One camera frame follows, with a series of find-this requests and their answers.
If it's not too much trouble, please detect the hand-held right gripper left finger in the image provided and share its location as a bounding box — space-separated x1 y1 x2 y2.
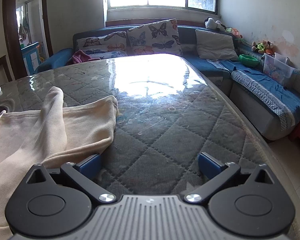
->
25 152 117 204

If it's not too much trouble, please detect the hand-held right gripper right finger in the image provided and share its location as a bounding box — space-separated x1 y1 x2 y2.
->
184 152 275 204

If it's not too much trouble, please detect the cream long-sleeved top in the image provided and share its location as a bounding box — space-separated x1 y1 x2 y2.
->
0 86 119 240

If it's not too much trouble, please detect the patterned sofa cover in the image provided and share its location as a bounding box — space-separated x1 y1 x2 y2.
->
206 59 295 132

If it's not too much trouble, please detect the blue sofa blanket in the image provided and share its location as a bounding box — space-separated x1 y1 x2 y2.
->
220 60 300 120

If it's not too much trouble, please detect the blue sofa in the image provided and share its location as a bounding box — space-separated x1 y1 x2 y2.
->
35 25 300 140

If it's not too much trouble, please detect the magenta cloth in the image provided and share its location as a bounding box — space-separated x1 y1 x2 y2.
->
66 50 102 66

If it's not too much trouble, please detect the green bowl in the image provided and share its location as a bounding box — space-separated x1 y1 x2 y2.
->
239 54 259 67

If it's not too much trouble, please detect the clear plastic storage box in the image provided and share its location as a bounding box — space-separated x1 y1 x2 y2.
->
262 52 299 87

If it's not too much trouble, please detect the grey pillow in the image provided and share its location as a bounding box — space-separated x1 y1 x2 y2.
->
195 29 239 61

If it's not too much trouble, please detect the butterfly print pillow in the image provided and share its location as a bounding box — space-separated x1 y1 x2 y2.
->
75 31 128 58
126 19 183 57

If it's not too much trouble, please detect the blue cabinet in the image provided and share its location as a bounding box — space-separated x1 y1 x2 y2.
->
20 42 44 74

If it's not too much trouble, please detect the dark wooden sideboard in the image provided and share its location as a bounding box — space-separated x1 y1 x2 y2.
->
0 55 15 85

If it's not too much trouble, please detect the plush toy with green outfit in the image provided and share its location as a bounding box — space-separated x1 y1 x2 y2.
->
251 40 267 54

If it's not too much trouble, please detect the brown plush bear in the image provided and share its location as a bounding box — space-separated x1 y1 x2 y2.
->
265 41 275 57

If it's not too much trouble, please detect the pink plush toy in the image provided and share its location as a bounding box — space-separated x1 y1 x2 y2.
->
226 27 243 39

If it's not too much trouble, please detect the black and white plush toy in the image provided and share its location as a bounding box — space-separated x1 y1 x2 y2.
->
205 17 227 32

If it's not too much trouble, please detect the hanging cloth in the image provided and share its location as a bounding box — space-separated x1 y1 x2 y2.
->
19 17 29 40

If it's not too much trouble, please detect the brown door frame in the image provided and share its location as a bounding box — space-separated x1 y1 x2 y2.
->
2 0 54 80

